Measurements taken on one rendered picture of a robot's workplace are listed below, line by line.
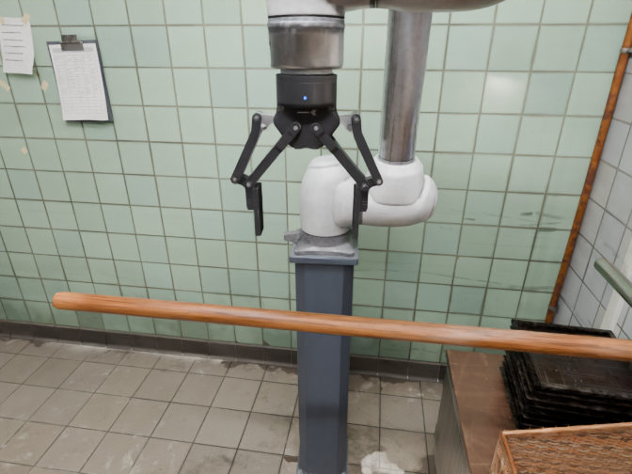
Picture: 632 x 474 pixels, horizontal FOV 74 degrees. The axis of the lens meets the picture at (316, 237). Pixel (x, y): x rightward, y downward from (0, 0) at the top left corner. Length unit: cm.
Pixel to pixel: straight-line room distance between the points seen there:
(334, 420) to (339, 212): 81
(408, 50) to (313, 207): 47
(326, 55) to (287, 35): 5
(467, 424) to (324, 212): 74
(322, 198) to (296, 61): 72
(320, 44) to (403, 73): 60
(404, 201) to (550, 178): 87
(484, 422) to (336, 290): 57
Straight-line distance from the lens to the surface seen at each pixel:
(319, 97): 52
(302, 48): 51
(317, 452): 181
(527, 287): 212
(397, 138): 114
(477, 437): 137
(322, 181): 118
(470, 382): 152
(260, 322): 66
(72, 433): 233
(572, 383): 133
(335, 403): 161
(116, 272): 243
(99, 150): 218
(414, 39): 108
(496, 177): 187
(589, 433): 124
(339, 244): 126
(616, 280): 99
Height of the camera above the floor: 158
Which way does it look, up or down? 25 degrees down
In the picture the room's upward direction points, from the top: straight up
